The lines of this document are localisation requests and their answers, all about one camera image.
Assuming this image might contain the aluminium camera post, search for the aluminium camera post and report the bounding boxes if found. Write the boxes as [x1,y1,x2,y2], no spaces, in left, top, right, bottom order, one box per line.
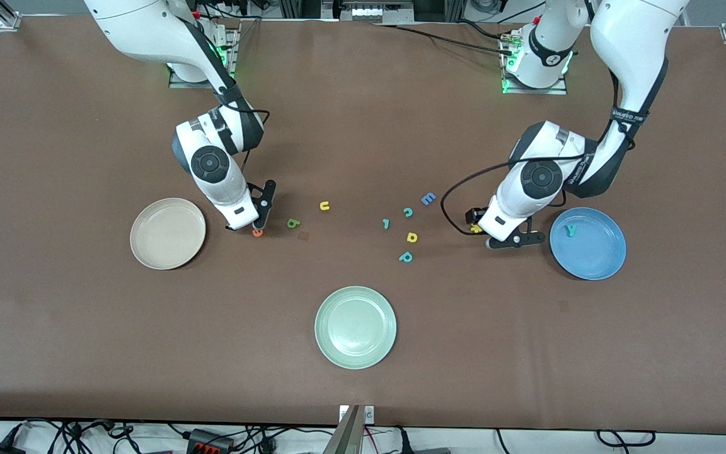
[324,405,364,454]

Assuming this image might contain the beige brown plate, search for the beige brown plate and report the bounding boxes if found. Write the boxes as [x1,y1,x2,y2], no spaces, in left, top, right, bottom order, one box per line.
[129,197,207,271]

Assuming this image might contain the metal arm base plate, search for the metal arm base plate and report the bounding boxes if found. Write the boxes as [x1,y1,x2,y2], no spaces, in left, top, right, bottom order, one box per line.
[168,24,239,90]
[502,30,568,96]

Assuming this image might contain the black power strip red switches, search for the black power strip red switches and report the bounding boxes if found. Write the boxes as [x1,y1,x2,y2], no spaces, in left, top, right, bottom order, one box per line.
[187,428,234,452]

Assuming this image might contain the black looped floor cable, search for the black looped floor cable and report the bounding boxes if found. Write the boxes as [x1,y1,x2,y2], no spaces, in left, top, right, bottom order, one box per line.
[596,430,657,447]

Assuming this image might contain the black cable on table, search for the black cable on table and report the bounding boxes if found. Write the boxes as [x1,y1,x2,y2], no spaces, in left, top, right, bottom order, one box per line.
[379,22,518,56]

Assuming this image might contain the blue plate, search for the blue plate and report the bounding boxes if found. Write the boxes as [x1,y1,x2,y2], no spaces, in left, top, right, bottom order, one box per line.
[549,207,627,281]

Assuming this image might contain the pale green plate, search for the pale green plate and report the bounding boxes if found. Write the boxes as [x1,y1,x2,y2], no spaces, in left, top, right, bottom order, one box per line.
[314,286,398,370]

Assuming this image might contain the aluminium equipment rack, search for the aluminium equipment rack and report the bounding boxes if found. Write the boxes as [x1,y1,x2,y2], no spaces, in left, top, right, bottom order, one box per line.
[278,0,464,23]

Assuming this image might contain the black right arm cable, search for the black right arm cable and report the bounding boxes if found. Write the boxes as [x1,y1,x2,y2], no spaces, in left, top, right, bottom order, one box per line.
[231,104,271,183]

